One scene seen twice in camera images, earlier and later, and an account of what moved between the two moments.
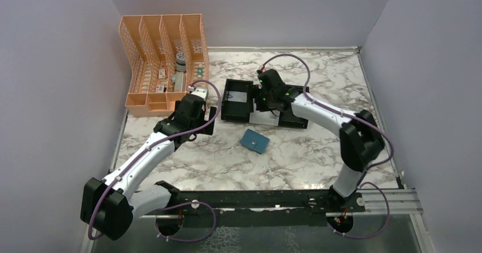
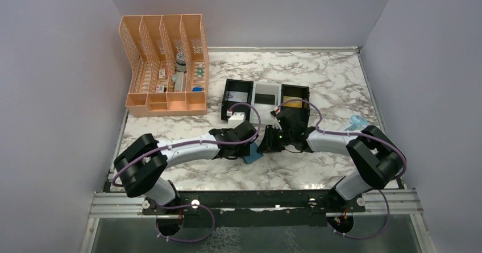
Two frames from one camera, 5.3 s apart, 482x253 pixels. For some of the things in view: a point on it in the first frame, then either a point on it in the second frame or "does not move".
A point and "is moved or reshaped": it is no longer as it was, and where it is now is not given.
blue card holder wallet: (254, 141) is moved or reshaped
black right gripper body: (264, 100) -> (287, 137)
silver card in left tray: (236, 96) does not move
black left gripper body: (200, 122) -> (242, 150)
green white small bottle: (200, 70) does not move
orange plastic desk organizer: (167, 55) does not move
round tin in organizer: (180, 63) does not move
